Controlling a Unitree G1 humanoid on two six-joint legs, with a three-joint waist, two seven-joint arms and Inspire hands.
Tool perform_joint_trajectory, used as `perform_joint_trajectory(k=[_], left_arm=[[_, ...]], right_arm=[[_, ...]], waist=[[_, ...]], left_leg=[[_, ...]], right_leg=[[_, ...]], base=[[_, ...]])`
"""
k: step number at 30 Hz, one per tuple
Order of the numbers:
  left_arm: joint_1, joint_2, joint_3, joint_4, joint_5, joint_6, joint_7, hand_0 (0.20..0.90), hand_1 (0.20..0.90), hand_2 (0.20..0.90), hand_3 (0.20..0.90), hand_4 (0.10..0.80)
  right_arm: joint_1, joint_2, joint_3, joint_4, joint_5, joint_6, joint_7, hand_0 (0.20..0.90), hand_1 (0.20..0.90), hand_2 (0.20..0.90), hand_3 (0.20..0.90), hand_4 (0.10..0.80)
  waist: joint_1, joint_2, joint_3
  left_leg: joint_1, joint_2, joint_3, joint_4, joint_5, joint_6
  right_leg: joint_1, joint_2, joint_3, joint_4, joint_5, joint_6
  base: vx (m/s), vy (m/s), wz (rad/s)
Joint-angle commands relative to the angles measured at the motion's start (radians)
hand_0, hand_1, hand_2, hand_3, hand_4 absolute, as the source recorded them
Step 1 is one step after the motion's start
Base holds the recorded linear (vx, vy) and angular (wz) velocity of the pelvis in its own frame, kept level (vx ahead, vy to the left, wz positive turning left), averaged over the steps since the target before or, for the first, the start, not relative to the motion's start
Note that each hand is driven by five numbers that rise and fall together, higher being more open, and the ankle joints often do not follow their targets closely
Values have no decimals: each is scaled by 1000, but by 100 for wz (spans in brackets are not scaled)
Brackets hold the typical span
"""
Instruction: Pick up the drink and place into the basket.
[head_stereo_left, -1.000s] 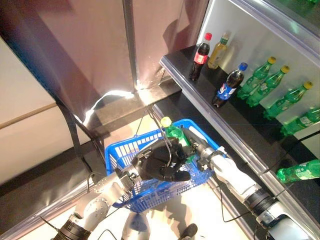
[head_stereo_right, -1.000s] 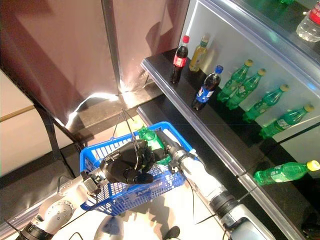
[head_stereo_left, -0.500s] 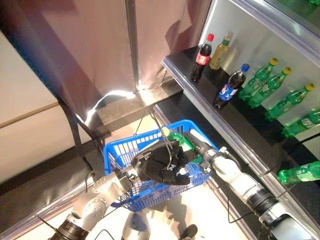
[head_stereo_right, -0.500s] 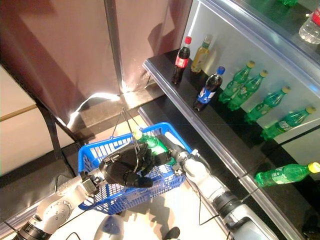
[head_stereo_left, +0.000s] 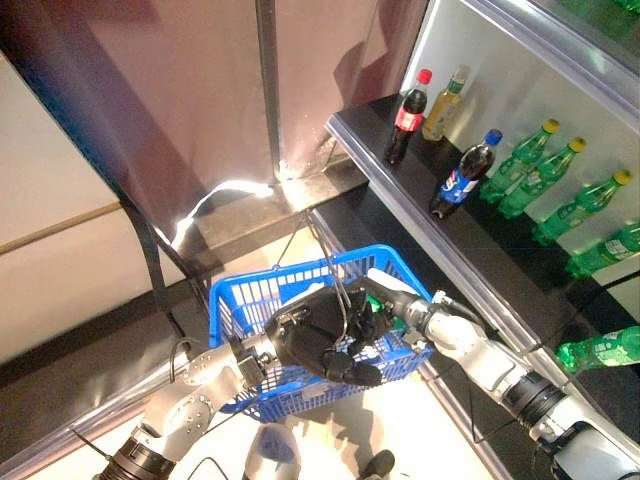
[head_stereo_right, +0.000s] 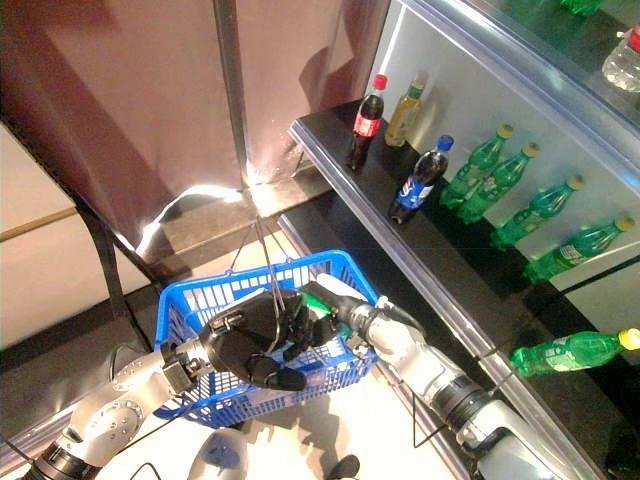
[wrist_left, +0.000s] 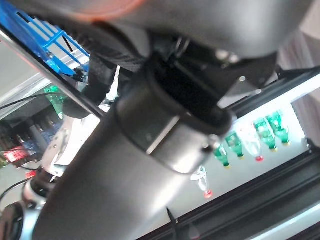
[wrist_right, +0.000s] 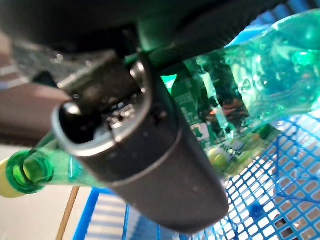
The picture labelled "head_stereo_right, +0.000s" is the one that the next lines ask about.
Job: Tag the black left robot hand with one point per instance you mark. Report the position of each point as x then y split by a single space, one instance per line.
240 340

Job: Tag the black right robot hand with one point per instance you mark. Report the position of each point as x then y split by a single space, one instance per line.
350 320

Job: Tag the blue plastic shopping basket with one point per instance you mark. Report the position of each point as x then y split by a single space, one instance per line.
240 400

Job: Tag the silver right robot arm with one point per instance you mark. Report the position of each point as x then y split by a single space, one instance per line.
415 360

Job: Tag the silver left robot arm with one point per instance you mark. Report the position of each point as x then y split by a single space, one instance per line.
120 400

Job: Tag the silver left robot leg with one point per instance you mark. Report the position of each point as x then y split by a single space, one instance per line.
220 455

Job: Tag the cola bottle blue label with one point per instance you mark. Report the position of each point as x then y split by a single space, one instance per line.
417 190

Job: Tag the cola bottle red cap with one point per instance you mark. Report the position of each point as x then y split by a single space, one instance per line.
367 125

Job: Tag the small yellow tea bottle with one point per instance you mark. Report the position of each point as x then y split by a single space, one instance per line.
402 117

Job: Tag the white black shelving unit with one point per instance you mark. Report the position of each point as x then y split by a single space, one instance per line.
40 260

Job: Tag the water bottle red label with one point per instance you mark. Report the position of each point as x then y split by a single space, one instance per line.
620 70

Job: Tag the green plastic bottle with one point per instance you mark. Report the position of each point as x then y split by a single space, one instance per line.
580 6

